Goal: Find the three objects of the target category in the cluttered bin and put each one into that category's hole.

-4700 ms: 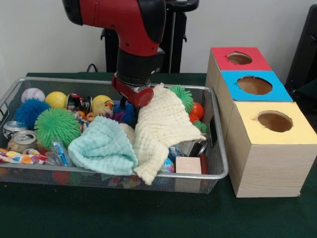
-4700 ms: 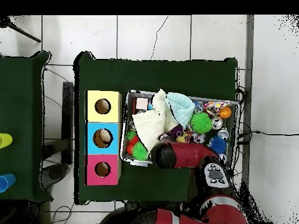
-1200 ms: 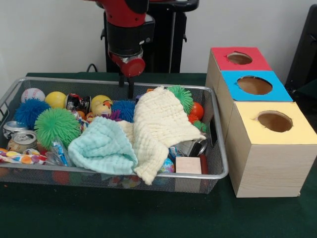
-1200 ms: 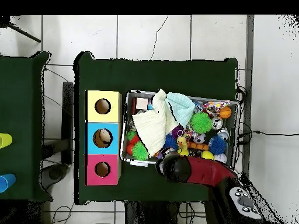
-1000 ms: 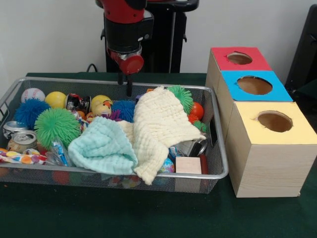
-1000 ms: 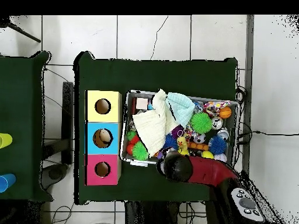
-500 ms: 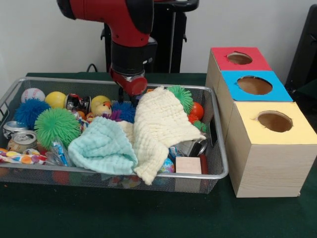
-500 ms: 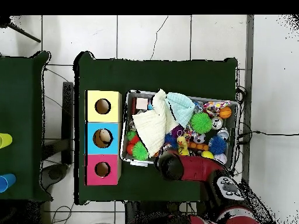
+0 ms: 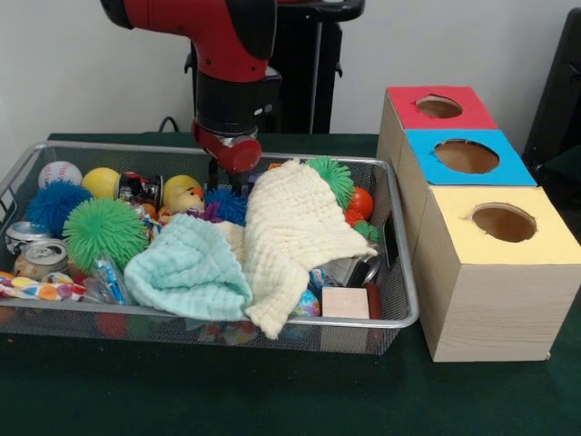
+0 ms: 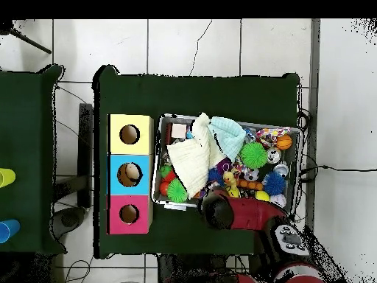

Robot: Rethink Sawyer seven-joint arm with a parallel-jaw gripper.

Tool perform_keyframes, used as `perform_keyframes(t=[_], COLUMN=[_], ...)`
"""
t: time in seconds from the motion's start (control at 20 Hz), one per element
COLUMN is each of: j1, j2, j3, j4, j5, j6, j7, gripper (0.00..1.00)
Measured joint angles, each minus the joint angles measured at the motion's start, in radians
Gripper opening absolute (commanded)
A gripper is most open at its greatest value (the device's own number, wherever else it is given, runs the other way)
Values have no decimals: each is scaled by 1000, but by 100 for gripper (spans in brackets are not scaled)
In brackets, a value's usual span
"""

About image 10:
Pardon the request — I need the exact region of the pale yellow duck toy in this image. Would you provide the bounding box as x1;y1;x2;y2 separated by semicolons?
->
222;170;242;198

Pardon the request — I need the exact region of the wooden box with three holes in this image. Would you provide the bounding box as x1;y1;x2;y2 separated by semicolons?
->
106;113;155;235

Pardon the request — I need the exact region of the green spiky ball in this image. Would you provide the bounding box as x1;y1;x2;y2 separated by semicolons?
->
167;179;189;204

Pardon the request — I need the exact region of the mint green waffle cloth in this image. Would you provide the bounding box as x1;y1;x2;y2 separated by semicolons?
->
208;117;247;161

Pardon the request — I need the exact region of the pale wooden cube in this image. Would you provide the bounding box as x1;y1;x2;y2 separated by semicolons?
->
171;123;188;139

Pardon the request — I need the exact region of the clear mesh bin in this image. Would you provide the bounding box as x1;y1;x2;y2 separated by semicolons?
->
151;113;304;218

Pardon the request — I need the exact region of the large green fuzzy ball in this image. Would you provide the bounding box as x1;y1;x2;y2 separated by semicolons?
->
240;141;269;170

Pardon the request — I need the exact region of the dark blue spiky ball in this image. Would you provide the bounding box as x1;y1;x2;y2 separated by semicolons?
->
206;167;225;186

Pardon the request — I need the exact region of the black tripod leg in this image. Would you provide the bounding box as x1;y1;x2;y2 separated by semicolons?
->
0;20;53;55

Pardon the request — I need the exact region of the cream yellow waffle cloth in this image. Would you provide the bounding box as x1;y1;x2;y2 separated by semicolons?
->
166;113;226;200

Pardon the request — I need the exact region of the yellow plastic cup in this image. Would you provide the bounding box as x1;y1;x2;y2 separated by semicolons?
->
0;167;17;189

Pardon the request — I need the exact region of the colourful polka dot fabric toy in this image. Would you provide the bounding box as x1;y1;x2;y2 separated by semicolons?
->
257;127;292;146

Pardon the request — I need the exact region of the blue fuzzy ball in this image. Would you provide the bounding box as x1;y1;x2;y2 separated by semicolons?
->
261;170;288;196

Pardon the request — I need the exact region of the dark green table cloth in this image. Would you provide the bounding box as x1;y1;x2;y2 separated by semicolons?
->
0;64;65;254
94;64;301;259

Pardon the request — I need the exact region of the black equipment stand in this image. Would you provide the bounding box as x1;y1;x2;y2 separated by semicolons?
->
52;102;95;237

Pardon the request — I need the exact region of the orange basketball toy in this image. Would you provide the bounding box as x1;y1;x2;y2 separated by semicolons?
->
276;135;293;151

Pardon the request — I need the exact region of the black white soccer ball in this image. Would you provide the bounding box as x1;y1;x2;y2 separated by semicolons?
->
266;147;282;165

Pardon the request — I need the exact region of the blue plastic cup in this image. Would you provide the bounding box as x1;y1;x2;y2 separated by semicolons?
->
0;219;21;244

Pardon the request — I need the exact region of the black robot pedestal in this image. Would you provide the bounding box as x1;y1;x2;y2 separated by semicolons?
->
158;253;254;283

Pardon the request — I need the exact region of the white baseball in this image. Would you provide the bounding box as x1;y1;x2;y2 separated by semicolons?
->
270;193;288;209

